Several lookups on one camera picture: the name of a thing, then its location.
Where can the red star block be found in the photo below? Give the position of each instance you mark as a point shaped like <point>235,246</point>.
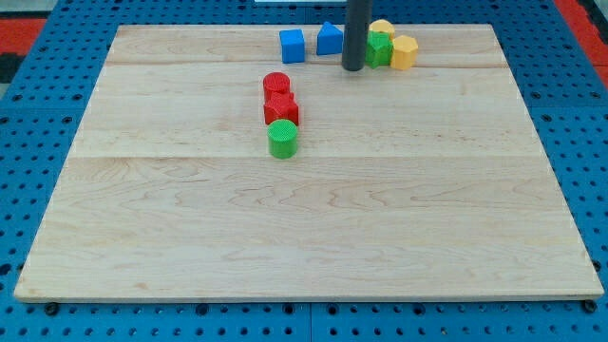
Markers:
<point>281,106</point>

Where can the blue cube block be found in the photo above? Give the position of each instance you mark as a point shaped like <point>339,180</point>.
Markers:
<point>292,44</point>

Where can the green star block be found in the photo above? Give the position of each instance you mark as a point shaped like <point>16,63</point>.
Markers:
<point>379,49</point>

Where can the green cylinder block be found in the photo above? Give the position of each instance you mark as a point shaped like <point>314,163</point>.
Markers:
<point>282,137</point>

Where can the red cylinder block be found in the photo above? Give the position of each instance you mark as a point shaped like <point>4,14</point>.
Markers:
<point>275,82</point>

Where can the light wooden board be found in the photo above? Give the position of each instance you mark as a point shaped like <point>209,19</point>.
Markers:
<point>424,185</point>

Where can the blue triangular prism block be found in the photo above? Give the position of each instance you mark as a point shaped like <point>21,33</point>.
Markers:
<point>329,40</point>

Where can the yellow hexagon block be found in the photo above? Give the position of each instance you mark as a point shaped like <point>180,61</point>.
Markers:
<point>404,52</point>

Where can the yellow rear block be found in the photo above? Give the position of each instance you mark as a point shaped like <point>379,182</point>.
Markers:
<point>383,26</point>

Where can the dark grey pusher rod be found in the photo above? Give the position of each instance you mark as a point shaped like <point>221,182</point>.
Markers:
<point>357,21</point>

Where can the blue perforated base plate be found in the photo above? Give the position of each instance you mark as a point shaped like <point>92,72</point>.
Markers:
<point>46,100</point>

